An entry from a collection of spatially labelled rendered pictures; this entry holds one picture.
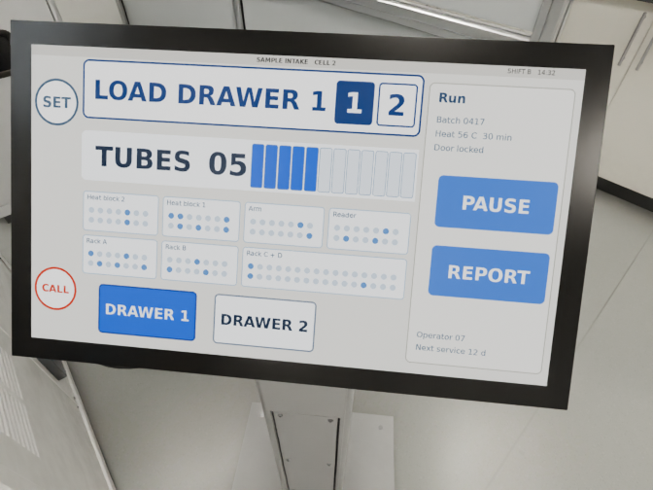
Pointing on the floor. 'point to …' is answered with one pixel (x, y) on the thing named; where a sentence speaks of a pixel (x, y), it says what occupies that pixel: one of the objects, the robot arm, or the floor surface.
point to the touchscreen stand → (314, 441)
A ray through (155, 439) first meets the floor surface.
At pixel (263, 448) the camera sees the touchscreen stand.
